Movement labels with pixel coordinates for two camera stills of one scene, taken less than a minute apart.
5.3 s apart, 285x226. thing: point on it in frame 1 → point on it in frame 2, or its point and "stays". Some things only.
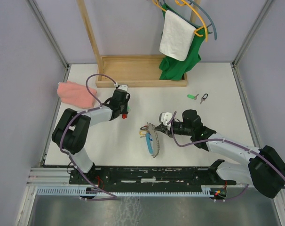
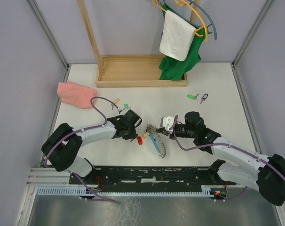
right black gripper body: (178, 128) stays
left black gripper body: (123, 106) → (130, 133)
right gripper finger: (162, 128) stays
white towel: (177, 36) stays
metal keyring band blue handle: (153, 145) → (154, 141)
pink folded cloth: (75, 94) stays
